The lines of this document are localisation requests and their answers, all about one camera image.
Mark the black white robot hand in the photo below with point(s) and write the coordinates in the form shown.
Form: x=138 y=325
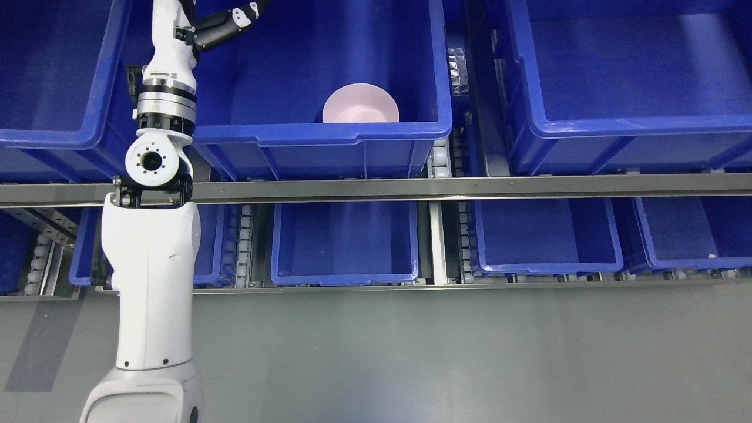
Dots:
x=214 y=30

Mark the pink bowl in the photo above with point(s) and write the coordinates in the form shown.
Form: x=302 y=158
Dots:
x=360 y=103

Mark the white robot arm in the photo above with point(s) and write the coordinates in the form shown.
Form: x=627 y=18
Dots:
x=150 y=235

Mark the blue bin upper middle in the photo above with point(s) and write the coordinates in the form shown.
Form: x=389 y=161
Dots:
x=260 y=97

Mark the blue bin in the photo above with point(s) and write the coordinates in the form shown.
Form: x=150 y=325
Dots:
x=260 y=97
x=699 y=232
x=66 y=115
x=344 y=244
x=596 y=87
x=215 y=262
x=545 y=237

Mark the blue bin lower middle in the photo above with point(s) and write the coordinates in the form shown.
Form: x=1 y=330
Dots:
x=344 y=244

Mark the metal shelf rack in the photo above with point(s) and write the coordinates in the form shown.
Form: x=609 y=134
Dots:
x=470 y=164

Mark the blue bin upper left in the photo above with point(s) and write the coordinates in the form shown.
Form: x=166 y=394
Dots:
x=66 y=115

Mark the blue bin lower left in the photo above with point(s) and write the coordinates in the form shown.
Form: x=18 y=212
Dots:
x=215 y=262

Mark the blue bin lower right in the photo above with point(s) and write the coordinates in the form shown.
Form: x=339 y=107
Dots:
x=545 y=237

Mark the blue bin upper right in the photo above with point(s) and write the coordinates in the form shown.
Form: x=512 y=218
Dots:
x=596 y=87

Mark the blue bin far right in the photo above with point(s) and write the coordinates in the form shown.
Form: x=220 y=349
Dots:
x=699 y=232

